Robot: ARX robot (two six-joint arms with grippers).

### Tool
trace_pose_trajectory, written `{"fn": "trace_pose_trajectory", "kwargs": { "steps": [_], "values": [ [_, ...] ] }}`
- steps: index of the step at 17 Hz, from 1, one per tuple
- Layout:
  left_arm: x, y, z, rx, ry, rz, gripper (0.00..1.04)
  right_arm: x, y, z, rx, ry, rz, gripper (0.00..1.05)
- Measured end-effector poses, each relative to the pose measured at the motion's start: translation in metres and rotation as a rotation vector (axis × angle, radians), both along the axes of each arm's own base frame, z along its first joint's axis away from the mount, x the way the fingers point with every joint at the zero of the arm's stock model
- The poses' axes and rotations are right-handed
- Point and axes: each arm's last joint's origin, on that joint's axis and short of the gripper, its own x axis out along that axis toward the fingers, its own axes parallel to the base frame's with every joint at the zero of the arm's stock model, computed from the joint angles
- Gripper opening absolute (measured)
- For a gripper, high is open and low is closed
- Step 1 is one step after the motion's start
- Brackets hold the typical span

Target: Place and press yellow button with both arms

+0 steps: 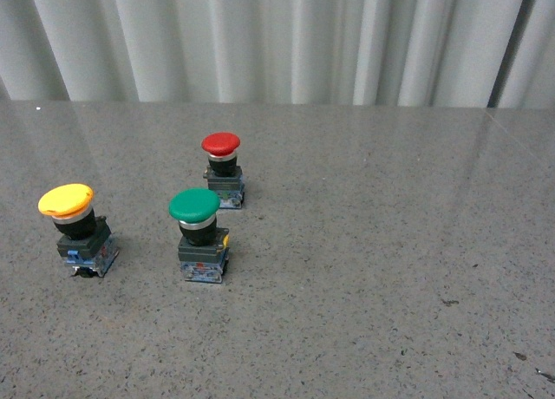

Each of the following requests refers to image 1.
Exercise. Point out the yellow mushroom push button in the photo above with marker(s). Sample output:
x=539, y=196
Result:
x=87, y=244

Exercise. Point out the red mushroom push button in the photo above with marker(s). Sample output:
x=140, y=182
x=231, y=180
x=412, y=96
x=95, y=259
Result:
x=223, y=175

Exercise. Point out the green mushroom push button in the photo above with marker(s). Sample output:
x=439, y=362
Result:
x=203, y=250

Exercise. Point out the white pleated curtain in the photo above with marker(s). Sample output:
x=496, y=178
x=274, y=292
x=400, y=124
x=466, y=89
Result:
x=444, y=53

